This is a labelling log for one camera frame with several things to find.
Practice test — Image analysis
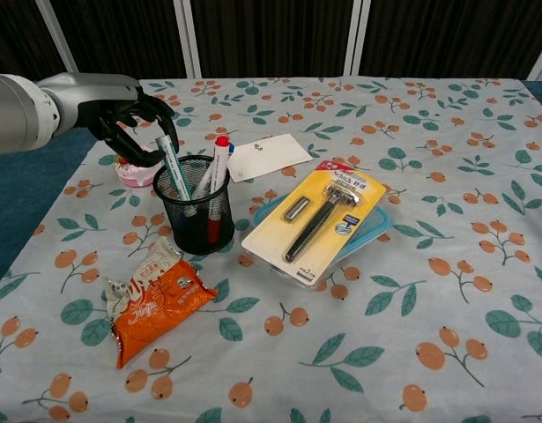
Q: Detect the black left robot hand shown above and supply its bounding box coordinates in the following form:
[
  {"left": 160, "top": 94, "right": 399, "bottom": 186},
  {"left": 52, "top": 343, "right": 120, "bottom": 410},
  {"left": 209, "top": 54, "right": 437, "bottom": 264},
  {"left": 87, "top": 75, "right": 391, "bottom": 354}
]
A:
[{"left": 78, "top": 85, "right": 181, "bottom": 168}]

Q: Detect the white marker with blue cap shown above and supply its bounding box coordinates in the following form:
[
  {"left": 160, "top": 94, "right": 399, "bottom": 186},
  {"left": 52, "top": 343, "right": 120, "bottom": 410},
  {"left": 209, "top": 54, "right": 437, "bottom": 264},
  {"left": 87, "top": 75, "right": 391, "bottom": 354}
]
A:
[{"left": 191, "top": 143, "right": 235, "bottom": 200}]

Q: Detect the red capped marker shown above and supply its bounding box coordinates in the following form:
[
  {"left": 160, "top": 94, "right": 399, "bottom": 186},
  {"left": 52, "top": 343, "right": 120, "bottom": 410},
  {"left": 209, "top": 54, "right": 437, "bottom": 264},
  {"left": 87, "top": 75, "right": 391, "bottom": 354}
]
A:
[{"left": 207, "top": 136, "right": 232, "bottom": 246}]

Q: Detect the black mesh pen holder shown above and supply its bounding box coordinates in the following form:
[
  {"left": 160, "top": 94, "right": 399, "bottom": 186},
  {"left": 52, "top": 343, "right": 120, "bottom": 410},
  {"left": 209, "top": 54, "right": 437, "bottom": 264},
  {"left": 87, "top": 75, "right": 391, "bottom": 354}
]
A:
[{"left": 152, "top": 154, "right": 236, "bottom": 256}]

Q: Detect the pink toy cake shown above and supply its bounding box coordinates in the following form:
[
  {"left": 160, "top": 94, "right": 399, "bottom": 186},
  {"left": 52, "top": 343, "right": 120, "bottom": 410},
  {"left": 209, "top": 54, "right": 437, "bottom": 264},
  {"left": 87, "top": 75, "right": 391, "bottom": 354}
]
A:
[{"left": 115, "top": 148, "right": 162, "bottom": 189}]

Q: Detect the white paper card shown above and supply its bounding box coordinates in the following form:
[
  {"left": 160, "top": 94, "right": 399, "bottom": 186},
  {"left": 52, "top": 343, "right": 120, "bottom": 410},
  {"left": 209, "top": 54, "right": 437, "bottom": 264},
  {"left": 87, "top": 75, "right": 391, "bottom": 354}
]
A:
[{"left": 226, "top": 133, "right": 314, "bottom": 183}]

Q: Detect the orange snack packet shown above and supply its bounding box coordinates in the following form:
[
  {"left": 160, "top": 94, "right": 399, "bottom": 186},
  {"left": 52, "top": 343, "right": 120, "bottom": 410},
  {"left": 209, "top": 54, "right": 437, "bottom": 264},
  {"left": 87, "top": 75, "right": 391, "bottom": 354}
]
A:
[{"left": 102, "top": 236, "right": 219, "bottom": 370}]

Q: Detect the yellow razor blister pack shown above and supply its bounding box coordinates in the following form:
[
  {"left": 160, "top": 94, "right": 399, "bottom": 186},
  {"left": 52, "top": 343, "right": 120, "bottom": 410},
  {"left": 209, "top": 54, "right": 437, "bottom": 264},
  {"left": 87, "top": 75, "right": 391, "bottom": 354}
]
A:
[{"left": 241, "top": 159, "right": 389, "bottom": 287}]

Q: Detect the fruit print tablecloth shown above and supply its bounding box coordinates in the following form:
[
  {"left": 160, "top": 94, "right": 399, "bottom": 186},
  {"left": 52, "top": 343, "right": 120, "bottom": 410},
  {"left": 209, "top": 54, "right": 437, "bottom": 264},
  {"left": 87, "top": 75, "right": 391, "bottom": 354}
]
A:
[{"left": 0, "top": 77, "right": 542, "bottom": 423}]

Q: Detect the blue lid plastic container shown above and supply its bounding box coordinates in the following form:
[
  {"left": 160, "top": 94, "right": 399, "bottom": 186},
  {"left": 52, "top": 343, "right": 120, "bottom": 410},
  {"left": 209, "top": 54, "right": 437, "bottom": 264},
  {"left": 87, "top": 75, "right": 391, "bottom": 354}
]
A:
[{"left": 251, "top": 193, "right": 394, "bottom": 268}]

